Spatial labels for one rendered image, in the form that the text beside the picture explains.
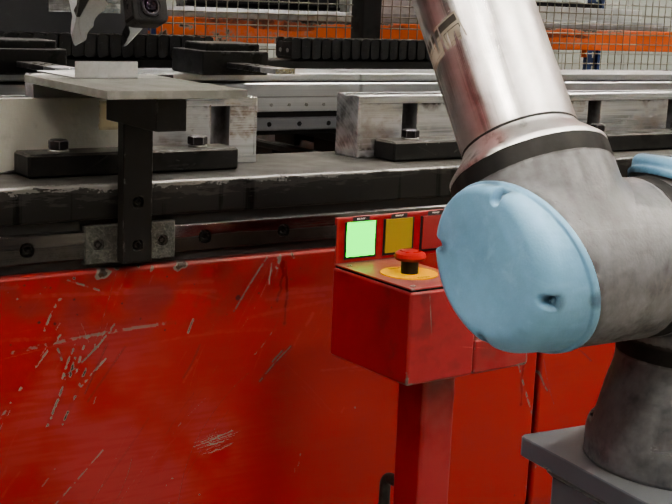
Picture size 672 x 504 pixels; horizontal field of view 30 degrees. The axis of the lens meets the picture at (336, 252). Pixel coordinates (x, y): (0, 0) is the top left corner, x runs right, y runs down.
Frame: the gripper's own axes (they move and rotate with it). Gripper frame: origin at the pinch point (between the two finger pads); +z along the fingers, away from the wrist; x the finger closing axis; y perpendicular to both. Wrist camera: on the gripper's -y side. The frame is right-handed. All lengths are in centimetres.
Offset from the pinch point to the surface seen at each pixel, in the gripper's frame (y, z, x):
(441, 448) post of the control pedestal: -55, 19, -34
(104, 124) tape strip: -2.2, 12.7, -2.9
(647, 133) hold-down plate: -8, 12, -101
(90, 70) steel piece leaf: -2.5, 2.6, 1.9
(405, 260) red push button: -38.2, 0.2, -27.0
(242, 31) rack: 112, 98, -104
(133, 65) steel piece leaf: -2.0, 2.2, -4.0
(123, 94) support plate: -17.4, -7.9, 5.6
